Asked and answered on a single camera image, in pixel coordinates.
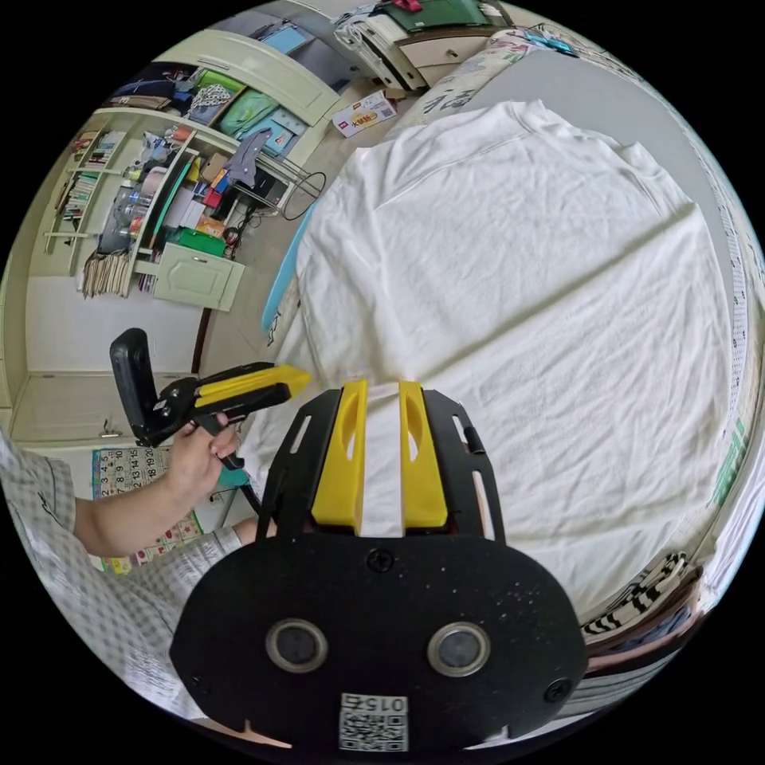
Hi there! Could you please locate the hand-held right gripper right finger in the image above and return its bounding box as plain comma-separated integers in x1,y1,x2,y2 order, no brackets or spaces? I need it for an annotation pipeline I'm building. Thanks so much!
398,379,448,530

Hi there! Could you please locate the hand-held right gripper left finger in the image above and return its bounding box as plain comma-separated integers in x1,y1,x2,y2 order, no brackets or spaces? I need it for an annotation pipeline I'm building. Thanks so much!
311,378,369,536

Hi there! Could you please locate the white long sleeve shirt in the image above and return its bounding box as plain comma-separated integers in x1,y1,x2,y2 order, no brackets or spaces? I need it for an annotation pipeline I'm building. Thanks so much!
237,98,737,620

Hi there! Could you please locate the person's left forearm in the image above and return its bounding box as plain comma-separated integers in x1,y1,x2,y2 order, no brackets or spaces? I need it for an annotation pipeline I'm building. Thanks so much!
73,477,199,558

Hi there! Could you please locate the person's left hand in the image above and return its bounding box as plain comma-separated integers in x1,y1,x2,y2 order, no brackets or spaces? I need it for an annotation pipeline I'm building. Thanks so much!
167,413,241,509

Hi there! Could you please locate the person's right hand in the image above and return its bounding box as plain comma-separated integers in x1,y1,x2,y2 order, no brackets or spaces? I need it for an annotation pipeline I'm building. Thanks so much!
194,716,295,751

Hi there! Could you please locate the cream cupboard with shelves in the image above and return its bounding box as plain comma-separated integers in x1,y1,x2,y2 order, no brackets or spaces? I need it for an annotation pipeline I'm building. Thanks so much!
40,28,342,313

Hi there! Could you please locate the person's body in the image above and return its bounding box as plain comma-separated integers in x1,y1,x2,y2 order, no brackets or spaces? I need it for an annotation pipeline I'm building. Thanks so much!
0,427,252,721

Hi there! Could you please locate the pile of clothes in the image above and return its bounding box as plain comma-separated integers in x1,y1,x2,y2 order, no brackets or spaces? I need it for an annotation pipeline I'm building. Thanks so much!
578,549,721,718

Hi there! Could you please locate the white and yellow carton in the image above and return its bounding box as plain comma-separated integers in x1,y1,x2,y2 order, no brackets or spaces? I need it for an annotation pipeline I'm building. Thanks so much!
331,89,400,139

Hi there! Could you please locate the cream bedside cabinet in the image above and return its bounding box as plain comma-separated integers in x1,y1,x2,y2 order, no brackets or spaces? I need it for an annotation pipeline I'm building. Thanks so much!
333,0,515,92

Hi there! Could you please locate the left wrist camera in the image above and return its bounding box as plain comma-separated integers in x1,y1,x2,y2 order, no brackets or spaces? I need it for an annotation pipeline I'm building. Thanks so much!
109,327,161,442

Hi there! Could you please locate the black wire stand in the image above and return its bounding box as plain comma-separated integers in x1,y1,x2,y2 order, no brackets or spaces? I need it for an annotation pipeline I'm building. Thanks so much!
279,169,328,222

